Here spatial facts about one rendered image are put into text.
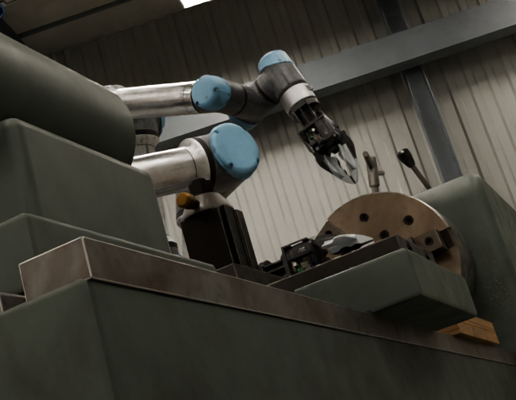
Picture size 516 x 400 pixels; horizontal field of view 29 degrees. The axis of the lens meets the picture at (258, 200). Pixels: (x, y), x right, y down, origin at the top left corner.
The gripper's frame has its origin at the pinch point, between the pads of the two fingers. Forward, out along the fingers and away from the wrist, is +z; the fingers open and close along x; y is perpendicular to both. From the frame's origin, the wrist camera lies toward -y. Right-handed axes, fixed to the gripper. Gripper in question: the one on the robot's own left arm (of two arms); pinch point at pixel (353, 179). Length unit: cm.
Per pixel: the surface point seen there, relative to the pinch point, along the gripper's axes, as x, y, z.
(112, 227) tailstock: 1, 130, 40
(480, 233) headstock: 15.7, 1.0, 26.4
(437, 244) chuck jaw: 9.7, 20.5, 28.2
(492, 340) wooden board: 9, 29, 50
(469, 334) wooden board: 9, 48, 50
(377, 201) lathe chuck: 4.1, 16.5, 13.1
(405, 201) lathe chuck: 8.6, 16.5, 16.5
